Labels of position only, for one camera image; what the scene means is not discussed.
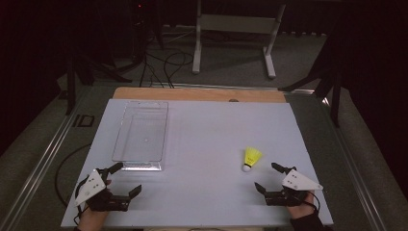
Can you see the dark equipment with red light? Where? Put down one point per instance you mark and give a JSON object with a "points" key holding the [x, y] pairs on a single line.
{"points": [[138, 29]]}

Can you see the clear plastic tray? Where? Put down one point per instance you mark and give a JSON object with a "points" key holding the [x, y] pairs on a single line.
{"points": [[141, 134]]}

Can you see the metal floor rail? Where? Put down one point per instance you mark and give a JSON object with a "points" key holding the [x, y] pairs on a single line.
{"points": [[38, 166], [352, 170]]}

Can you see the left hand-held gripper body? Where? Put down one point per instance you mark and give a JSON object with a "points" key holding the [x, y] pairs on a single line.
{"points": [[96, 189]]}

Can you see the white metal stand frame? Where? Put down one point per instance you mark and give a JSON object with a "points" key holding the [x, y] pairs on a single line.
{"points": [[235, 24]]}

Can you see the person's left hand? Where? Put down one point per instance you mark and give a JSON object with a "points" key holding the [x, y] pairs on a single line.
{"points": [[91, 219]]}

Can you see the person's right hand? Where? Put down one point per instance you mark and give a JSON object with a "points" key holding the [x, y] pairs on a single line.
{"points": [[300, 211]]}

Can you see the yellow shuttlecock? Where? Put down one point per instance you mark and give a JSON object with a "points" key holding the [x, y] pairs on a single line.
{"points": [[251, 158]]}

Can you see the white board sheet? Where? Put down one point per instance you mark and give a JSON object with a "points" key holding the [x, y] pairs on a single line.
{"points": [[205, 144]]}

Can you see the black tripod stand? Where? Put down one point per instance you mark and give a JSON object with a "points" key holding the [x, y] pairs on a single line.
{"points": [[80, 70], [333, 93]]}

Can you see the black floor bracket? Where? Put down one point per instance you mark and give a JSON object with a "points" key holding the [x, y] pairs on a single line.
{"points": [[84, 121]]}

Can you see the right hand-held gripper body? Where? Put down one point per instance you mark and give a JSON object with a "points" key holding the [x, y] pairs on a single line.
{"points": [[296, 183]]}

